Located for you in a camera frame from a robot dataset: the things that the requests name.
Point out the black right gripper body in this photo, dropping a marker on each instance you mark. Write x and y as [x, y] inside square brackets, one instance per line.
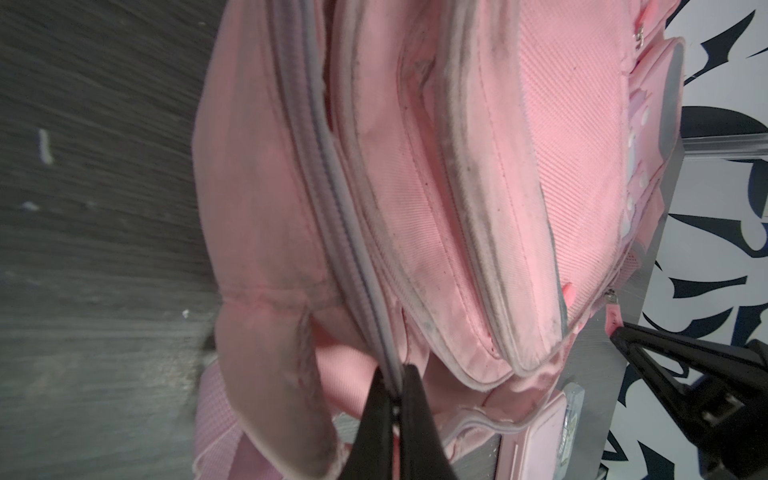
[730, 399]

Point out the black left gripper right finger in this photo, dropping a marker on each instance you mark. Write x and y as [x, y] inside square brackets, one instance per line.
[422, 455]

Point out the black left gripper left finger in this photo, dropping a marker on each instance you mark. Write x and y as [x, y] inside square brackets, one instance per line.
[371, 456]

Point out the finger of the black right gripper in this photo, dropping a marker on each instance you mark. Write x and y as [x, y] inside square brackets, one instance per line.
[690, 351]
[687, 405]

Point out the pink student backpack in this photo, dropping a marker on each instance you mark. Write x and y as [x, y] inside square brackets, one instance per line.
[454, 185]

